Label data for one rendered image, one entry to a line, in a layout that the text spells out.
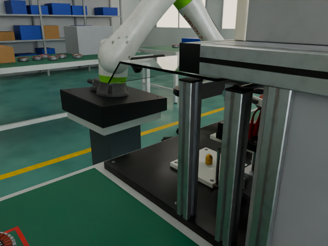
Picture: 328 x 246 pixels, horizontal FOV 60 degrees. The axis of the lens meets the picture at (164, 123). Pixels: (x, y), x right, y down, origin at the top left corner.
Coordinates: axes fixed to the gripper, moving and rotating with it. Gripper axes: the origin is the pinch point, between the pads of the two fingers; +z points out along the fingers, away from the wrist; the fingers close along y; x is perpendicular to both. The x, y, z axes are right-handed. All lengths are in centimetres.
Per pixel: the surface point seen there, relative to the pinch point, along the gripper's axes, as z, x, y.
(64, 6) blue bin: -603, -35, -163
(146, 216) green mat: 16, -6, 72
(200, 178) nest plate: 15, -3, 55
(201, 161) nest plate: 9.4, -4.3, 48.6
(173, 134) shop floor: -141, -111, -84
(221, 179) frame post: 29, 11, 67
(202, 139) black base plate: -2.8, -7.9, 34.5
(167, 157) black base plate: 0, -7, 52
